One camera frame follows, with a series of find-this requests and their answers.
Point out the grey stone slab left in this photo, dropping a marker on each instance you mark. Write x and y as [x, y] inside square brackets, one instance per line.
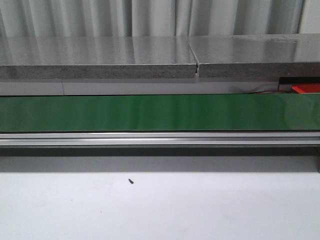
[92, 58]

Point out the grey stone slab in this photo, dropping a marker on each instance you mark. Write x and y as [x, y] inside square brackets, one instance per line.
[269, 55]
[92, 58]

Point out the grey rear conveyor panel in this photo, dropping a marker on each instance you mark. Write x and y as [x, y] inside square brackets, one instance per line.
[139, 86]

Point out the green conveyor belt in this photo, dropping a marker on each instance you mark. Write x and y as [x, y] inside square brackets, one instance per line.
[193, 112]

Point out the grey stone slab right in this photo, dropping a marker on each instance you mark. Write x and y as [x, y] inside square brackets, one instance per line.
[269, 55]

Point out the red plate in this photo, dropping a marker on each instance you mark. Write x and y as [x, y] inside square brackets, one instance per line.
[306, 88]

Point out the grey pleated curtain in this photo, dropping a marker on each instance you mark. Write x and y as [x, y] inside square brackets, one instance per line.
[118, 18]

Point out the aluminium conveyor side rail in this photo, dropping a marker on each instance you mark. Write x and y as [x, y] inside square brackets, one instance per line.
[220, 139]

